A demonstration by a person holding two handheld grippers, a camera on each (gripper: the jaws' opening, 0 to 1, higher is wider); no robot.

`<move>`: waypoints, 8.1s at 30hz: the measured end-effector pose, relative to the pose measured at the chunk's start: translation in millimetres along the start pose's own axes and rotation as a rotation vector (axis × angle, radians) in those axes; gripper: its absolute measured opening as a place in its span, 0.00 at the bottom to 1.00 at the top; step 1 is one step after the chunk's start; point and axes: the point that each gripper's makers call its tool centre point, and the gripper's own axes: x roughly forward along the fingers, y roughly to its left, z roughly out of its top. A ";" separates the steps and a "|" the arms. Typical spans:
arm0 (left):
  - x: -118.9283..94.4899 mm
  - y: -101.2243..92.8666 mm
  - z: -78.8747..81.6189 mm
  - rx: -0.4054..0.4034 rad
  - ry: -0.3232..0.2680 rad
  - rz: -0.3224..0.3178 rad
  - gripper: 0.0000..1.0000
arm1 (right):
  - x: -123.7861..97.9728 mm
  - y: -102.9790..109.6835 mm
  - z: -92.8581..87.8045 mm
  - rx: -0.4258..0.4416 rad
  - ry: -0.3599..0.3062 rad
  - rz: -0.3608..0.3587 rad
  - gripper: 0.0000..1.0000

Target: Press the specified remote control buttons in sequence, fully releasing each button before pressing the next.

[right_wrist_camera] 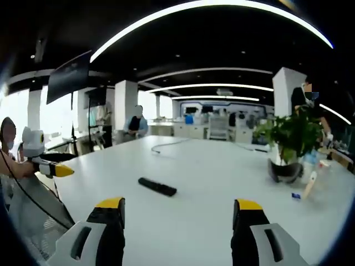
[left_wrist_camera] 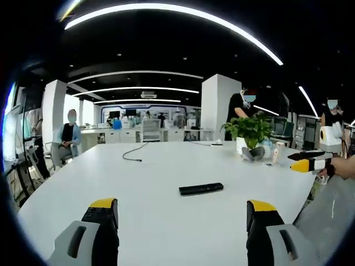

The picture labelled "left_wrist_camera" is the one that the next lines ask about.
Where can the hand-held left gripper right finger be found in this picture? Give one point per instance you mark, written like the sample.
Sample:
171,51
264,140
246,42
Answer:
274,243

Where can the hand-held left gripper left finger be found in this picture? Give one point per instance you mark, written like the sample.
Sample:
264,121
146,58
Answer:
83,243

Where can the metal equipment rack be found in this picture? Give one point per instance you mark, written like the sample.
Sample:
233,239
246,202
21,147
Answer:
308,130

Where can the light blue round object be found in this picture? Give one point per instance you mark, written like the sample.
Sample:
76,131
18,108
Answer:
267,148

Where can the grey office chair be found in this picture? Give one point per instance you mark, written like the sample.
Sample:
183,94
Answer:
151,130

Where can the person's right hand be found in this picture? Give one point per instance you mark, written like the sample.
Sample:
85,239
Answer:
328,171

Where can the small white box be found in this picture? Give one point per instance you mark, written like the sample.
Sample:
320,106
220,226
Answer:
217,143

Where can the grey soft object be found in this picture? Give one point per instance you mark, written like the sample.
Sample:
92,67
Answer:
253,153

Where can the ceiling light strips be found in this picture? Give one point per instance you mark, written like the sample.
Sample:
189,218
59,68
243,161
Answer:
166,7

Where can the black remote control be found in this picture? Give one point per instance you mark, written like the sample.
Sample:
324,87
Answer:
201,189

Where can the white cabinet counter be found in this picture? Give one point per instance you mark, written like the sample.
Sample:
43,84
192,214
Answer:
124,135

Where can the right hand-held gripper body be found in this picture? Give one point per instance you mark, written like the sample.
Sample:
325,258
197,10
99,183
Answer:
331,140

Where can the blue container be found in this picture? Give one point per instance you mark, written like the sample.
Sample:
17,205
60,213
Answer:
117,124

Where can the green potted plant white pot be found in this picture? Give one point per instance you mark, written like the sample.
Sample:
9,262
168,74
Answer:
249,128

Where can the black monitor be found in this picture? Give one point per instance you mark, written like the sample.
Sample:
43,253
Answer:
131,112

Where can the ceiling air conditioner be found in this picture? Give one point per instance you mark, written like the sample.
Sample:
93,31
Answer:
149,95

